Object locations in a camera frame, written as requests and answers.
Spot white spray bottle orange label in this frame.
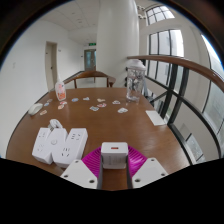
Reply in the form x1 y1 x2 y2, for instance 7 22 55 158
54 80 67 102

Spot grey double glass door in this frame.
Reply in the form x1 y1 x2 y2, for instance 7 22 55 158
83 48 97 72

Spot tall glass window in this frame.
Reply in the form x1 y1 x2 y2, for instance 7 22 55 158
147 29 185 81

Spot white power cable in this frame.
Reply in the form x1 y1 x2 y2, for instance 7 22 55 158
47 118 64 131

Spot wooden handrail black balusters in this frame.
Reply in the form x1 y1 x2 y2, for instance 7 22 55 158
126 54 224 165

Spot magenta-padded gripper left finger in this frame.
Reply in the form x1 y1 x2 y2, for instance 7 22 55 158
59 146 104 190

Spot arched upper window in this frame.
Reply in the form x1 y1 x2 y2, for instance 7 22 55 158
145 5 176 26

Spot brown wooden chair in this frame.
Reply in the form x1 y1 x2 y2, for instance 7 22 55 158
63 70 117 90

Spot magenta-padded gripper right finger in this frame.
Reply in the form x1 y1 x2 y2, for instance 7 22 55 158
125 145 169 190

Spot white side door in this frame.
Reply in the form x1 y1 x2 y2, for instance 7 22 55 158
44 40 59 93

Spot clear plastic water bottle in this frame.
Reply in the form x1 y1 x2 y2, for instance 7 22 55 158
125 58 147 104

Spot white paper card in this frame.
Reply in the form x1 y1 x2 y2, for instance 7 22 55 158
145 110 167 127

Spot white computer mouse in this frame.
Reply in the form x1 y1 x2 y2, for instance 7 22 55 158
27 102 44 117

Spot white charger block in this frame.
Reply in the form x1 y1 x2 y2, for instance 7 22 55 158
100 141 130 170

